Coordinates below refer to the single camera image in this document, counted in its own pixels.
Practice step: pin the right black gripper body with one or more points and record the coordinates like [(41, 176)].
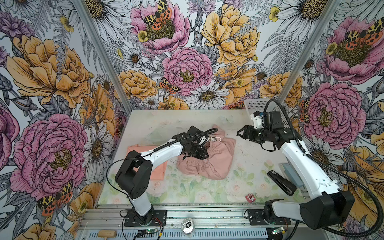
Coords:
[(259, 135)]

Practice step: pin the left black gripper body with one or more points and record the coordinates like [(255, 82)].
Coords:
[(196, 151)]

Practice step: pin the dusty pink garment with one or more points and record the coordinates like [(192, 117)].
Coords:
[(217, 166)]

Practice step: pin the white plastic laundry basket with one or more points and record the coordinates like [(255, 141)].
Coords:
[(264, 111)]

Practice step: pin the peach graphic t-shirt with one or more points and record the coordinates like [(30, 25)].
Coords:
[(157, 172)]

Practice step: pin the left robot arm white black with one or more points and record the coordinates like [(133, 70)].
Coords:
[(134, 174)]

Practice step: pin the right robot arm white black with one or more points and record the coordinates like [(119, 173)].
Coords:
[(328, 204)]

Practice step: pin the light blue rectangular block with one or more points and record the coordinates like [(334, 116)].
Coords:
[(291, 175)]

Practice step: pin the small red white card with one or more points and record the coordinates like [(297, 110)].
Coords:
[(250, 198)]

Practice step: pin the silver drink can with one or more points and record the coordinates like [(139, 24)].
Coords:
[(188, 227)]

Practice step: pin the left green circuit board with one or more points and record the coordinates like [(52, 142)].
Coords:
[(149, 231)]

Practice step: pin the green circuit board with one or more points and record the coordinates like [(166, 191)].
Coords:
[(149, 231), (277, 231)]

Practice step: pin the right green circuit board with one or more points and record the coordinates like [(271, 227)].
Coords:
[(277, 231)]

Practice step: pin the wooden block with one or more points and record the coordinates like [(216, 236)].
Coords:
[(107, 234)]

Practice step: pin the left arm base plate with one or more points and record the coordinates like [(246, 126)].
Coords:
[(154, 218)]

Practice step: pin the aluminium frame rail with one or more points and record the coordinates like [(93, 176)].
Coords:
[(204, 216)]

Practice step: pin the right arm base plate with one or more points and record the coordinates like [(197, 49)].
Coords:
[(258, 217)]

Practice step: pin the white slotted cable duct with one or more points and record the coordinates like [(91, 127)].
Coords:
[(199, 234)]

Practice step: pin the right aluminium corner post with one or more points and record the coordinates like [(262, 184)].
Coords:
[(319, 28)]

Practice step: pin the aluminium corner post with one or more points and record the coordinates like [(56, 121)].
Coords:
[(319, 28), (97, 41)]

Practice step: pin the left aluminium corner post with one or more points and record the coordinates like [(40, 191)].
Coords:
[(97, 41)]

